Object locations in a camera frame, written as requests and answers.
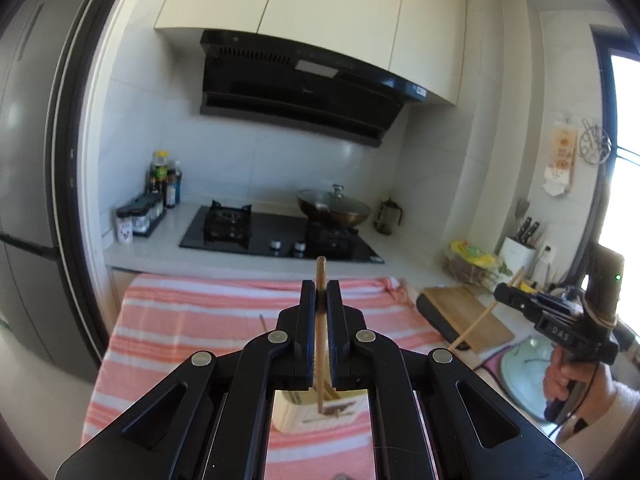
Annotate person's right hand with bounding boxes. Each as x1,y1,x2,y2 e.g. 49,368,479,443
542,356,622,424

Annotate white knife block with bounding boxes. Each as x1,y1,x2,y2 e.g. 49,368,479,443
499,237,537,278

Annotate white utensil holder box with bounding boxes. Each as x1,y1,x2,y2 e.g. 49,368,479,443
271,388,368,434

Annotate wooden cutting board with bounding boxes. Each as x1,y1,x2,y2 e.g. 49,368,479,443
422,286,515,354

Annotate hanging paper calendar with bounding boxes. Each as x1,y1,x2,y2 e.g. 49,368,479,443
542,119,578,197

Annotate black gas stove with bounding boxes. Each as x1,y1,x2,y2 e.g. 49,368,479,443
179,200,384,264

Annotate dark glass kettle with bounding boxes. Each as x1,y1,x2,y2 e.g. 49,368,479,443
373,198,404,235

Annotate wok with glass lid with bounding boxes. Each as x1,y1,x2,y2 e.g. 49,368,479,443
297,184,371,228

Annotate sauce bottles group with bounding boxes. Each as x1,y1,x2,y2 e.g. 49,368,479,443
145,150,182,209

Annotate black range hood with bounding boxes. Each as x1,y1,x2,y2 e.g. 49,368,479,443
200,29,427,148

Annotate grey refrigerator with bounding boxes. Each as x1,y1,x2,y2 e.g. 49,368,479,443
1,0,98,382

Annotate wire basket with bags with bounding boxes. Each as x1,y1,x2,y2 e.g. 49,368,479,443
442,240,514,292

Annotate hanging wire rack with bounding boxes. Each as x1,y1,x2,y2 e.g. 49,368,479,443
578,119,612,166

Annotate white wall cabinets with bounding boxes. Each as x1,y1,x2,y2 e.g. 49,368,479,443
155,0,466,104

